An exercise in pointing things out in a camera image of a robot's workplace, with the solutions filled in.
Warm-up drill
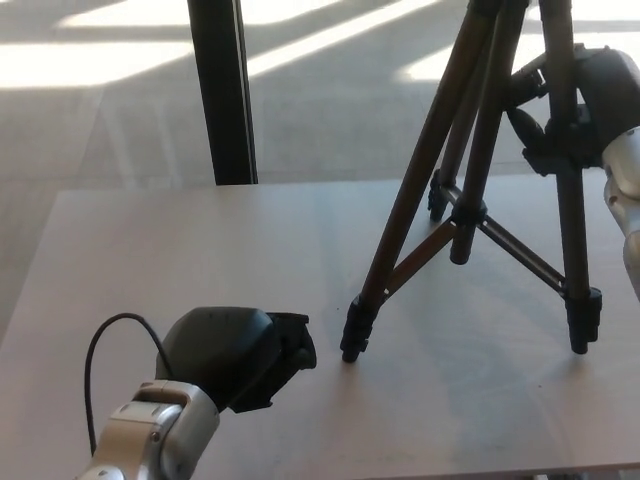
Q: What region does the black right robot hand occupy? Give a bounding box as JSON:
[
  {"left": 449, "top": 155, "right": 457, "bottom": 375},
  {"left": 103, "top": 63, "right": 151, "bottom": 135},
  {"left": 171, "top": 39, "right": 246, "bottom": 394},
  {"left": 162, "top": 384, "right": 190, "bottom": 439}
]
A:
[{"left": 506, "top": 44, "right": 640, "bottom": 174}]

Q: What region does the bronze tripod with black joints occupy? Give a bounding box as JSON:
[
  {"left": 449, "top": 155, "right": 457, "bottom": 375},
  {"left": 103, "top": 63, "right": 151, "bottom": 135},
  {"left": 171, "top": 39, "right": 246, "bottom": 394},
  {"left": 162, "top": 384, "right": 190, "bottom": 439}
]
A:
[{"left": 339, "top": 0, "right": 604, "bottom": 364}]

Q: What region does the black vertical post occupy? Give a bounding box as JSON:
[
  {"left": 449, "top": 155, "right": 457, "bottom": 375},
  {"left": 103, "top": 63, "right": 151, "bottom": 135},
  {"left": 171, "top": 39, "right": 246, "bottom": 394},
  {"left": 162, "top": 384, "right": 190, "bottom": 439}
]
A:
[{"left": 186, "top": 0, "right": 261, "bottom": 187}]

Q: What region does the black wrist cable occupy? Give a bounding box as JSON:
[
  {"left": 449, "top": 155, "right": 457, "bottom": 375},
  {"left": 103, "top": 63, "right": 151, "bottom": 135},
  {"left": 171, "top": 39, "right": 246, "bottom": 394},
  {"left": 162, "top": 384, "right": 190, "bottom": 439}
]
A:
[{"left": 83, "top": 312, "right": 177, "bottom": 459}]

